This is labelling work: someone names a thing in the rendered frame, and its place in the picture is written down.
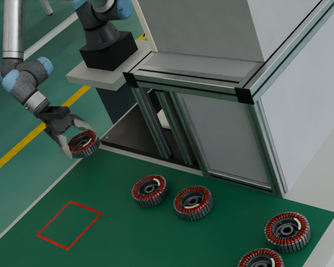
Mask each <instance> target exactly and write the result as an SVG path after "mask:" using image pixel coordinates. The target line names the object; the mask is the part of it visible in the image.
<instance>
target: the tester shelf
mask: <svg viewBox="0 0 334 267"><path fill-rule="evenodd" d="M333 12H334V0H320V1H319V3H318V4H317V5H316V6H315V7H314V8H313V10H312V11H311V12H310V13H309V14H308V15H307V16H306V17H305V18H304V20H303V21H302V22H301V23H300V24H299V25H298V26H297V27H296V28H295V29H294V31H293V32H292V33H291V34H290V35H289V36H288V37H287V38H286V39H285V40H284V42H283V43H282V44H281V45H280V46H279V47H278V48H277V49H276V50H275V52H274V53H273V54H272V55H271V56H270V57H269V58H268V59H267V60H266V61H265V62H259V61H248V60H238V59H227V58H217V57H207V56H196V55H186V54H175V53H169V52H159V51H158V52H152V50H151V48H149V49H148V50H146V51H145V52H144V53H143V54H142V55H141V56H140V57H139V58H138V59H137V60H136V61H134V62H133V63H132V64H131V65H130V66H129V67H128V68H127V69H126V70H125V71H124V72H122V73H123V75H124V77H125V80H126V82H127V84H128V85H131V86H138V87H139V86H140V87H146V88H153V89H157V90H164V91H170V92H177V93H183V94H190V95H196V96H203V97H210V98H214V99H221V100H227V101H234V102H239V103H245V104H252V105H254V104H255V103H256V101H257V100H258V99H259V98H260V97H261V96H262V95H263V93H264V92H265V91H266V90H267V88H268V87H269V86H270V85H271V84H272V83H273V82H274V80H275V79H276V78H277V77H278V76H279V75H280V74H281V72H282V71H283V70H284V69H285V68H286V67H287V65H288V64H289V63H290V62H291V61H292V60H293V59H294V57H295V56H296V55H297V54H298V53H299V52H300V50H301V49H302V48H303V47H304V46H305V45H306V44H307V42H308V41H309V40H310V39H311V38H312V37H313V36H314V34H315V33H316V32H317V31H318V29H320V27H321V26H322V25H323V24H324V22H325V21H326V20H327V19H328V18H329V17H330V15H331V14H332V13H333Z"/></svg>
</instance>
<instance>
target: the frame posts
mask: <svg viewBox="0 0 334 267"><path fill-rule="evenodd" d="M130 88H131V90H132V92H133V94H134V97H135V99H136V101H137V103H138V106H139V108H140V110H141V112H142V114H143V117H144V119H145V121H146V123H147V126H148V128H149V130H150V132H151V134H152V137H153V139H154V141H155V143H156V146H157V148H158V150H159V152H160V154H161V157H163V158H164V157H165V158H167V159H169V158H170V155H172V154H173V151H172V148H171V146H170V144H169V141H168V139H167V137H166V135H165V132H164V130H163V128H162V125H161V123H160V121H159V118H158V116H157V114H156V111H155V109H154V107H153V104H152V102H151V99H150V97H149V95H148V92H147V90H146V88H145V87H140V86H139V87H138V86H130ZM154 91H155V93H156V95H157V98H158V100H159V102H160V105H161V107H162V109H163V112H164V114H165V117H166V119H167V121H168V124H169V126H170V128H171V131H172V133H173V135H174V138H175V140H176V142H177V145H178V147H179V149H180V152H181V155H182V157H183V160H184V162H185V164H188V163H189V165H193V164H194V161H196V160H197V159H196V157H195V155H194V152H193V150H192V147H191V144H190V142H189V139H188V137H187V134H186V132H185V130H184V127H183V125H182V122H181V120H180V117H179V115H178V112H177V110H176V108H175V105H174V103H173V100H172V97H171V95H170V92H169V91H164V90H157V89H155V90H154Z"/></svg>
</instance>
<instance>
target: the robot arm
mask: <svg viewBox="0 0 334 267"><path fill-rule="evenodd" d="M72 4H73V6H74V10H75V12H76V14H77V16H78V18H79V20H80V22H81V25H82V27H83V29H84V31H85V38H86V45H87V47H88V49H89V50H101V49H104V48H107V47H109V46H111V45H112V44H114V43H115V42H116V41H117V40H118V39H119V37H120V34H119V32H118V30H117V29H116V27H115V26H114V25H113V24H112V23H111V22H110V21H114V20H125V19H128V18H129V17H130V16H131V14H132V11H133V3H132V1H131V0H73V1H72ZM24 22H25V0H4V16H3V61H2V63H0V81H1V82H2V86H3V87H4V88H5V89H6V90H7V91H8V93H10V94H11V95H12V96H13V97H14V98H15V99H16V100H18V101H19V102H20V103H21V104H22V105H23V106H24V107H25V109H26V110H28V111H29V112H31V113H33V115H34V116H35V117H36V118H39V119H41V120H42V121H43V122H44V123H45V124H46V128H45V130H44V132H45V133H46V134H47V135H49V136H50V137H51V138H52V139H53V140H54V141H55V142H56V143H57V144H58V145H59V151H60V153H62V154H63V153H64V154H65V155H66V156H67V157H68V158H70V159H73V156H72V153H71V151H70V150H69V146H68V145H67V139H66V136H63V135H62V134H63V133H65V132H66V130H67V129H68V128H69V127H71V126H72V125H73V126H74V127H75V128H78V130H81V131H85V130H87V131H94V132H96V131H95V129H94V128H93V127H92V126H91V125H89V124H88V123H87V122H86V121H85V120H83V119H82V118H80V117H79V116H77V115H75V114H70V112H71V111H70V109H69V108H68V106H48V105H49V104H50V101H49V100H47V98H46V97H45V96H44V95H43V94H42V93H41V92H40V91H39V90H38V89H37V87H38V86H39V85H40V84H41V83H42V82H44V81H45V80H46V79H48V78H49V76H50V75H51V74H52V73H53V72H54V67H53V64H52V63H51V61H50V60H49V59H48V58H46V57H39V58H38V59H36V60H35V61H33V62H24ZM71 122H72V123H71ZM96 133H97V132H96Z"/></svg>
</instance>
